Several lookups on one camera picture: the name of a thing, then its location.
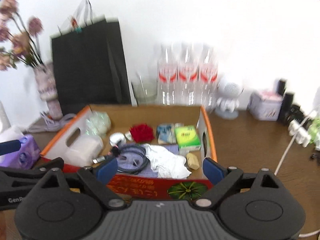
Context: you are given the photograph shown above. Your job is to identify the lavender tin box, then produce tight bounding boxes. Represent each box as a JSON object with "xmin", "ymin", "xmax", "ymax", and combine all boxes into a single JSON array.
[{"xmin": 247, "ymin": 90, "xmax": 283, "ymax": 121}]

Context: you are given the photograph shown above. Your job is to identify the red rose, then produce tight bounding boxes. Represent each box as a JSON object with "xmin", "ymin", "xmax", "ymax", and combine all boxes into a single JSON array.
[{"xmin": 129, "ymin": 124, "xmax": 155, "ymax": 143}]

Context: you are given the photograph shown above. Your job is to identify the braided black cable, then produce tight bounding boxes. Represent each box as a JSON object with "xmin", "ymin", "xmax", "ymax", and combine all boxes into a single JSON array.
[{"xmin": 92, "ymin": 143, "xmax": 151, "ymax": 176}]

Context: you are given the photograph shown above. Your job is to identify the white power cable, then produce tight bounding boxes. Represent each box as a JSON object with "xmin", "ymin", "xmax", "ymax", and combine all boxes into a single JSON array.
[{"xmin": 273, "ymin": 109, "xmax": 320, "ymax": 238}]

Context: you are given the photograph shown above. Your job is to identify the purple tissue box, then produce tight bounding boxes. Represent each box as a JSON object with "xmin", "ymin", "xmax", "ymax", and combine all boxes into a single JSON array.
[{"xmin": 1, "ymin": 126, "xmax": 41, "ymax": 170}]

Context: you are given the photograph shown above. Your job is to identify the black paper bag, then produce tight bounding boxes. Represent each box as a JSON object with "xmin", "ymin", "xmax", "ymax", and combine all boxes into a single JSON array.
[{"xmin": 51, "ymin": 0, "xmax": 131, "ymax": 114}]

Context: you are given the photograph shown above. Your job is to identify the lavender coiled cable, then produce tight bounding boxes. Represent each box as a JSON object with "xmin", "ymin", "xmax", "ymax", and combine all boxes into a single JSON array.
[{"xmin": 27, "ymin": 112, "xmax": 77, "ymax": 134}]

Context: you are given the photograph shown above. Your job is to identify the white robot speaker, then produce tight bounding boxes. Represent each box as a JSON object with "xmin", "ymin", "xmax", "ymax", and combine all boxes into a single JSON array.
[{"xmin": 215, "ymin": 80, "xmax": 244, "ymax": 120}]

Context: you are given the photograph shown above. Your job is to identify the greenish plastic bag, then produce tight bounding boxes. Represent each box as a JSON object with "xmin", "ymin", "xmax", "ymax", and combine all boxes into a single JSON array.
[{"xmin": 86, "ymin": 111, "xmax": 111, "ymax": 137}]

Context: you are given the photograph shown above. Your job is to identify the yellow eraser block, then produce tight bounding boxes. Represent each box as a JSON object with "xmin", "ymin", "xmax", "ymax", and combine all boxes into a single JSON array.
[{"xmin": 186, "ymin": 152, "xmax": 200, "ymax": 170}]

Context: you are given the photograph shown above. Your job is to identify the purple cloth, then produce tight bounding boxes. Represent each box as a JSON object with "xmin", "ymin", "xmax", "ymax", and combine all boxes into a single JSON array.
[{"xmin": 140, "ymin": 145, "xmax": 179, "ymax": 178}]

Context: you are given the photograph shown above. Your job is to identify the blue patterned packet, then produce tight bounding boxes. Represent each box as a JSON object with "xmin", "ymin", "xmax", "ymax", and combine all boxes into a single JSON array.
[{"xmin": 156, "ymin": 123, "xmax": 176, "ymax": 145}]

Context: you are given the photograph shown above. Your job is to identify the white detergent jug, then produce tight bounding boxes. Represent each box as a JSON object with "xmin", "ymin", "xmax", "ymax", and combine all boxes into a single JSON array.
[{"xmin": 0, "ymin": 102, "xmax": 11, "ymax": 133}]

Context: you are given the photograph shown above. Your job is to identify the glass cup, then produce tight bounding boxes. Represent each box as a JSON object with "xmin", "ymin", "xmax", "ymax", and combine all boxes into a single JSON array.
[{"xmin": 131, "ymin": 72, "xmax": 158, "ymax": 106}]

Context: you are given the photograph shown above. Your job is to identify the right water bottle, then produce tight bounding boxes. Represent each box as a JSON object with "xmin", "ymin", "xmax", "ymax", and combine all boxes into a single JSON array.
[{"xmin": 199, "ymin": 46, "xmax": 217, "ymax": 111}]

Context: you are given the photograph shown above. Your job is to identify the middle water bottle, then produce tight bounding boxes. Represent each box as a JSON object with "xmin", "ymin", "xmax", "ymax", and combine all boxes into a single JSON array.
[{"xmin": 178, "ymin": 44, "xmax": 198, "ymax": 106}]

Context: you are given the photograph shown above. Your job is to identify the purple patterned vase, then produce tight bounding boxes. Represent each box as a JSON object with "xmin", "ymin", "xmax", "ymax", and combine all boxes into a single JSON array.
[{"xmin": 34, "ymin": 62, "xmax": 63, "ymax": 120}]

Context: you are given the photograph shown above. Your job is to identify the green tissue pack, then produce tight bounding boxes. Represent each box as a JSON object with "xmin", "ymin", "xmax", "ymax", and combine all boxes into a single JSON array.
[{"xmin": 175, "ymin": 126, "xmax": 201, "ymax": 153}]

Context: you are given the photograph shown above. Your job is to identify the white round lid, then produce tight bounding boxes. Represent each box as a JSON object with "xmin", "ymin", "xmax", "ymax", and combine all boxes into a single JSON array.
[{"xmin": 109, "ymin": 132, "xmax": 126, "ymax": 146}]

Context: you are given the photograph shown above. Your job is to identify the water bottle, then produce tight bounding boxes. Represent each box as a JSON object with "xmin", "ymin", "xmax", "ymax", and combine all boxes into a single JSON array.
[
  {"xmin": 199, "ymin": 46, "xmax": 217, "ymax": 111},
  {"xmin": 157, "ymin": 45, "xmax": 178, "ymax": 106},
  {"xmin": 178, "ymin": 44, "xmax": 198, "ymax": 106}
]

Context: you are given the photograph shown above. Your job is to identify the pink dried flowers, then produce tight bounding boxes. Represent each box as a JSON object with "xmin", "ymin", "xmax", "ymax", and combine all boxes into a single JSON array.
[{"xmin": 1, "ymin": 0, "xmax": 44, "ymax": 71}]

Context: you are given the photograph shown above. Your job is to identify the left water bottle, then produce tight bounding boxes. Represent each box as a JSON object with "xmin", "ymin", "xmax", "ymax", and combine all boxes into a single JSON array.
[{"xmin": 157, "ymin": 45, "xmax": 178, "ymax": 106}]

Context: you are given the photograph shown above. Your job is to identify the red cardboard box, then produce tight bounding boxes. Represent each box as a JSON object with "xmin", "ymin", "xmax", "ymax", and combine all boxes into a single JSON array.
[{"xmin": 41, "ymin": 105, "xmax": 216, "ymax": 200}]

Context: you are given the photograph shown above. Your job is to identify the white power strip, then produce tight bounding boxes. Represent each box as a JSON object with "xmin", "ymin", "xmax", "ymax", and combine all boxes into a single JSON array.
[{"xmin": 288, "ymin": 120, "xmax": 311, "ymax": 148}]

